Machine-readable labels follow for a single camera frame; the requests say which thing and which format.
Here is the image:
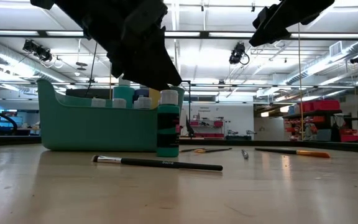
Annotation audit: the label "black paintbrush silver ferrule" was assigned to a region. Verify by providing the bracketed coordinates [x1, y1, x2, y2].
[91, 154, 224, 172]

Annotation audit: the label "black monitor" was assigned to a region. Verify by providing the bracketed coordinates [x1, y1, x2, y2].
[65, 88, 113, 100]

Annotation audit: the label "black aluminium table frame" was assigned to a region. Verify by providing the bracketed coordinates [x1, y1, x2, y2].
[0, 27, 358, 156]

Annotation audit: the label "white shelf with red bins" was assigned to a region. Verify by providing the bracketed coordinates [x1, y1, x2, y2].
[188, 115, 226, 139]

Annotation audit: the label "yellow extension cord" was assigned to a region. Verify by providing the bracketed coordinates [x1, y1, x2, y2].
[296, 23, 305, 141]

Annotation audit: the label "black overhead camera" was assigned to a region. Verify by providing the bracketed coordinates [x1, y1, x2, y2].
[227, 42, 250, 66]

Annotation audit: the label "large teal paint bottle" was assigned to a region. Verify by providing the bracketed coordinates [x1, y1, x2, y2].
[112, 77, 135, 109]

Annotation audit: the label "small green paint bottle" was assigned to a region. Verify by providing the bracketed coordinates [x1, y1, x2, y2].
[156, 89, 181, 158]
[133, 95, 153, 110]

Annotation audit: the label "black tool cabinet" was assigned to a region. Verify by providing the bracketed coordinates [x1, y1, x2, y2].
[224, 129, 258, 141]

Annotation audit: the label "teal plastic caddy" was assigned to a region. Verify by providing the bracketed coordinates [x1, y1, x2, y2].
[37, 78, 186, 152]

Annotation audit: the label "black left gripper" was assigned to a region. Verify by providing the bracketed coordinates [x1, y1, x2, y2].
[82, 0, 183, 91]

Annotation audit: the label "small dark red paint bottle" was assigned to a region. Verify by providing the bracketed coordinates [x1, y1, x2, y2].
[112, 98, 127, 109]

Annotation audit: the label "small blue paint bottle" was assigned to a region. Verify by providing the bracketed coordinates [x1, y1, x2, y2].
[90, 98, 107, 108]

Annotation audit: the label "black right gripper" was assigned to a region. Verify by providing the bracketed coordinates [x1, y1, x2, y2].
[249, 0, 335, 47]

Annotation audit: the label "black paintbrush orange bristles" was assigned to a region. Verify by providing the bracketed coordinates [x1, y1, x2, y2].
[255, 147, 331, 159]

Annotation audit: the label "parts bin rack cart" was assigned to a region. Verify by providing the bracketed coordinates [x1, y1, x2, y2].
[283, 99, 344, 142]

